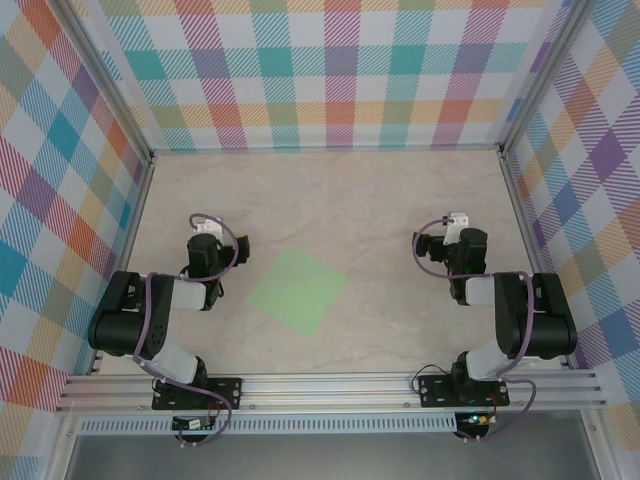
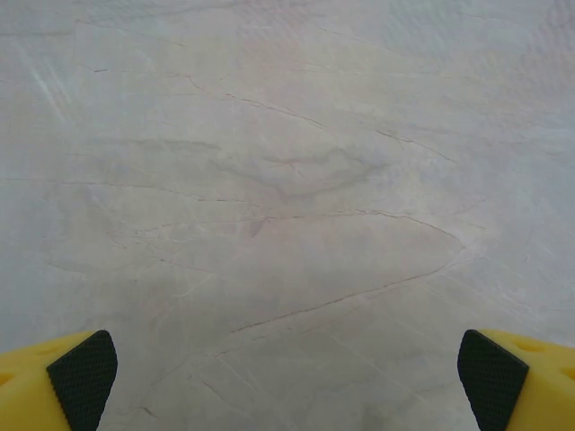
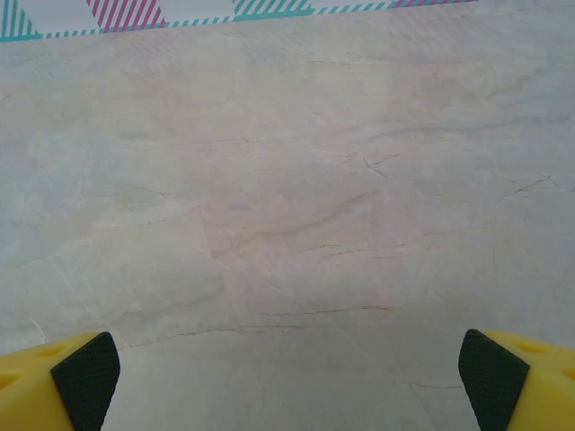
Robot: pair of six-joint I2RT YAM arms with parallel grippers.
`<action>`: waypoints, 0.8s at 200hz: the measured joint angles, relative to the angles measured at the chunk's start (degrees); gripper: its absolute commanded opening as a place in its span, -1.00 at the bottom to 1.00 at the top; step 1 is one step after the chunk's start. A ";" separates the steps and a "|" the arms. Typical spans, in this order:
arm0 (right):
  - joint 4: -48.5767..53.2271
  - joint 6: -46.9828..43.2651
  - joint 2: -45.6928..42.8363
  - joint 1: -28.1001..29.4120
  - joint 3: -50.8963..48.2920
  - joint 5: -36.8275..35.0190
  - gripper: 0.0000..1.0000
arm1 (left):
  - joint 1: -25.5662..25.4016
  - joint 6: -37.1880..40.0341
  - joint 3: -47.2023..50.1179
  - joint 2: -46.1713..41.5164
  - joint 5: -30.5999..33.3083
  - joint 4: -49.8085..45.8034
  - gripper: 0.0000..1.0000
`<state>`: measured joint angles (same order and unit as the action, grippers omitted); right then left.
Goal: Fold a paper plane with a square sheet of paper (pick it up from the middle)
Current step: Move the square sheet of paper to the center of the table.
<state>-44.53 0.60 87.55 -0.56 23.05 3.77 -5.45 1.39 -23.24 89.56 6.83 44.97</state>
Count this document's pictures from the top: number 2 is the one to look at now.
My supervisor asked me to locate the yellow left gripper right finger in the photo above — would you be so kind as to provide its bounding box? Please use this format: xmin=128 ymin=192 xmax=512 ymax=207
xmin=456 ymin=328 xmax=575 ymax=431

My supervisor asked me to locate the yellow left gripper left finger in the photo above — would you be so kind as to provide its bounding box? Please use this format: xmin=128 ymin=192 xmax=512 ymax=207
xmin=0 ymin=329 xmax=119 ymax=431

